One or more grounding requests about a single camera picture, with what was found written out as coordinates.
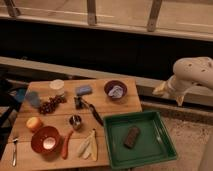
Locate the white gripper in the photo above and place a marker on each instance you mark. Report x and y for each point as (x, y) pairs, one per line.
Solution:
(175, 88)

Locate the blue plastic cup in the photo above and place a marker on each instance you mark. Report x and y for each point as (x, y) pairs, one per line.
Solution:
(33, 98)

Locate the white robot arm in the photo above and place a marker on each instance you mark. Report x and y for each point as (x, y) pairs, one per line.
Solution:
(187, 72)

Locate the green plastic tray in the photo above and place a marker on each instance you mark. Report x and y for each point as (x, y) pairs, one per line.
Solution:
(153, 145)

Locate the crumpled white paper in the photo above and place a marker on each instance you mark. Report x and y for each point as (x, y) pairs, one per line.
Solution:
(116, 92)

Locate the dark purple bowl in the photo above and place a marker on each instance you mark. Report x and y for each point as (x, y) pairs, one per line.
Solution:
(110, 84)

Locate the small metal cup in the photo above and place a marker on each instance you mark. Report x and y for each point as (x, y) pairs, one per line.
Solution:
(76, 122)

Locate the orange carrot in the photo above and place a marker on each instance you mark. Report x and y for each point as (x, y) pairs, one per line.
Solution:
(64, 150)

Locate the clear white plastic cup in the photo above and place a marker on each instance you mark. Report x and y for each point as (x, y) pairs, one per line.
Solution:
(58, 86)

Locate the bunch of dark grapes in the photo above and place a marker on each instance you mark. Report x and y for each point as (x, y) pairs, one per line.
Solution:
(50, 106)

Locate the white candle in bowl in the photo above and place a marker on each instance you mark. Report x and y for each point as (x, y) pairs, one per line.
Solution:
(49, 143)

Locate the red bowl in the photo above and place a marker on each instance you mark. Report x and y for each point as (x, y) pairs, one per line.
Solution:
(41, 135)

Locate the yellow apple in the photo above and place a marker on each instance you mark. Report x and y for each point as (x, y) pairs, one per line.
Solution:
(34, 123)

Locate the black chair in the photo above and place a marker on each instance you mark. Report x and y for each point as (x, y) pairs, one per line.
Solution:
(11, 99)

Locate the metal spoon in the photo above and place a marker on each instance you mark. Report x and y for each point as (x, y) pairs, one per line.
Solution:
(14, 159)

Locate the black handled can opener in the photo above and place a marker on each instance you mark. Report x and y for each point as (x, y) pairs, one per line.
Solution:
(81, 103)

